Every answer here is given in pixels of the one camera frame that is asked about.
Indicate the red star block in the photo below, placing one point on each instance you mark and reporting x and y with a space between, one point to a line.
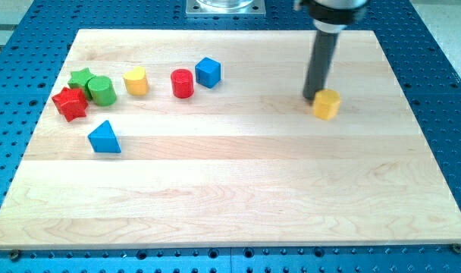
71 103

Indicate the yellow heart block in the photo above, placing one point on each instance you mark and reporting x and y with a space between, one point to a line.
136 82

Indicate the red cylinder block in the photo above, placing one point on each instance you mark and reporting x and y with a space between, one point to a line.
182 83

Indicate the blue cube block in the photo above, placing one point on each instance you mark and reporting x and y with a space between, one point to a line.
208 72

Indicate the right board clamp screw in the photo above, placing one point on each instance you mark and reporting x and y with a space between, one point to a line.
456 248

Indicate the yellow hexagon block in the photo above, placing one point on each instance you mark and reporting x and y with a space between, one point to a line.
326 104

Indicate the left board clamp screw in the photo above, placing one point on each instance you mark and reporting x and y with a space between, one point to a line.
14 255

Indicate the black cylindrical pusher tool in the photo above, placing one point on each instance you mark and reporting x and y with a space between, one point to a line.
319 63

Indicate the wooden board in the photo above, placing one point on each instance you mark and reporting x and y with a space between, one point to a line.
245 163

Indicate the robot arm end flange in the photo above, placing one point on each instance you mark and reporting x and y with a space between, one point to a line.
332 16

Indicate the blue triangle block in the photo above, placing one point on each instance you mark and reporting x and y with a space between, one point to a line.
103 139

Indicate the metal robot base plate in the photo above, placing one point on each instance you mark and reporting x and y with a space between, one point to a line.
224 8

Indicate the green star block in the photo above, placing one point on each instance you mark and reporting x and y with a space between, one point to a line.
80 80

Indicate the green cylinder block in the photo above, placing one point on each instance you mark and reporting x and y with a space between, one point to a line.
102 91

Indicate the board clamp screw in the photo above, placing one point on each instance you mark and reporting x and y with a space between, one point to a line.
14 255
456 248

